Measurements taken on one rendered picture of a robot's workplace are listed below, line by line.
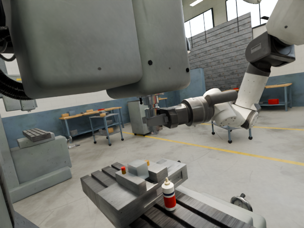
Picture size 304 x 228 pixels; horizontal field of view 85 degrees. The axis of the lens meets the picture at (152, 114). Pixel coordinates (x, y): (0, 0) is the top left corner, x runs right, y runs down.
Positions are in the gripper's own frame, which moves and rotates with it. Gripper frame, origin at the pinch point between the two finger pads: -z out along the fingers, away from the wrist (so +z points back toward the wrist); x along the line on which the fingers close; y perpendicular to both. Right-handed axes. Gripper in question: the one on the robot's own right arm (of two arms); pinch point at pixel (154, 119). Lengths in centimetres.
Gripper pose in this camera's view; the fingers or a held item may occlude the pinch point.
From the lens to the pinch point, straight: 50.8
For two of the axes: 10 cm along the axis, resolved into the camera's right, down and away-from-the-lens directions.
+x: 2.7, 0.9, -9.6
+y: 1.6, 9.8, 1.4
